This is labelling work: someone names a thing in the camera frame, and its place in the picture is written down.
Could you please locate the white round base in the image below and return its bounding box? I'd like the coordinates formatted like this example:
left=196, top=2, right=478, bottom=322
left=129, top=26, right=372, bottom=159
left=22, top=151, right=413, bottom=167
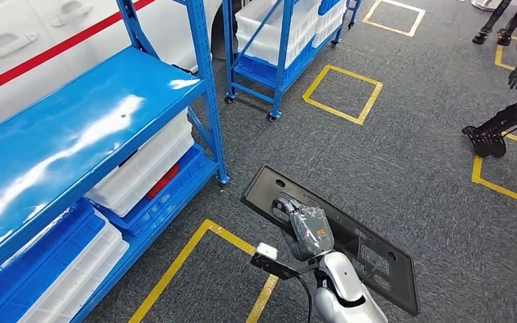
left=471, top=0, right=502, bottom=12

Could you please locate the red object in bin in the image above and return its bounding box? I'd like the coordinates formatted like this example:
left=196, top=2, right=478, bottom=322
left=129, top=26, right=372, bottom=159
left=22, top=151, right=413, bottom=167
left=145, top=162, right=180, bottom=201

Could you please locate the blue wheeled metal rack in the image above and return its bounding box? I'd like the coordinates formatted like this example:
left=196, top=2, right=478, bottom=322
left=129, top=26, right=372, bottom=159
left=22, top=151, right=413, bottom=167
left=220, top=0, right=362, bottom=122

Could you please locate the blue metal shelf rack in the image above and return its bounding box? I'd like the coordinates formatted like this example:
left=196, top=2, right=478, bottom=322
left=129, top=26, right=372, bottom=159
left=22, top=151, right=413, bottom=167
left=0, top=0, right=230, bottom=323

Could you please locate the white car with red stripe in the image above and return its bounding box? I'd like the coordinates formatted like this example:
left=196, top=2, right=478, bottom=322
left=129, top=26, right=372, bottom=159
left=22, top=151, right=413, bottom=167
left=0, top=0, right=223, bottom=139

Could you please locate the black humanoid robot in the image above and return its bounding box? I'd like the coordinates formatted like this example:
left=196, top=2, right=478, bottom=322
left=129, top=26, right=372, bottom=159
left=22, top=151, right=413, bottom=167
left=461, top=35, right=517, bottom=159
left=471, top=0, right=517, bottom=47

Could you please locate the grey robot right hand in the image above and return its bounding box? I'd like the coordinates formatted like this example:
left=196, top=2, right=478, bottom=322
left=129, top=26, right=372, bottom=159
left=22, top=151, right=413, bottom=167
left=273, top=197, right=335, bottom=262

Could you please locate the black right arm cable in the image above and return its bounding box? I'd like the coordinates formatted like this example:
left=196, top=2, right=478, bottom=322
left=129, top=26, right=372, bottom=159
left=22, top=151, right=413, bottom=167
left=295, top=274, right=313, bottom=323

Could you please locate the blue plastic bin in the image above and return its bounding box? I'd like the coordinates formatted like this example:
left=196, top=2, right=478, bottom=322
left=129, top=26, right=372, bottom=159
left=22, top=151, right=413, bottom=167
left=0, top=201, right=108, bottom=323
left=96, top=143, right=206, bottom=237
left=236, top=38, right=331, bottom=90

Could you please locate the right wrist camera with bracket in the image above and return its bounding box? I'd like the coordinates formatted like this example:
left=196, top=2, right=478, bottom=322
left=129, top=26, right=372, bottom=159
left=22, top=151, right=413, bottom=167
left=250, top=242, right=322, bottom=282

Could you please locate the yellow floor tape square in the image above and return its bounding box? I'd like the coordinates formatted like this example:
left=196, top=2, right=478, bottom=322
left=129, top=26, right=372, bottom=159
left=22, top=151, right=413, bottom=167
left=493, top=35, right=517, bottom=71
left=471, top=133, right=517, bottom=211
left=302, top=64, right=383, bottom=126
left=361, top=0, right=427, bottom=38

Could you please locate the black plastic plate bracket part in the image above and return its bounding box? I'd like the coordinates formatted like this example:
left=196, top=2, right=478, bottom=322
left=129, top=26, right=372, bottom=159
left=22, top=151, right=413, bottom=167
left=240, top=165, right=420, bottom=316

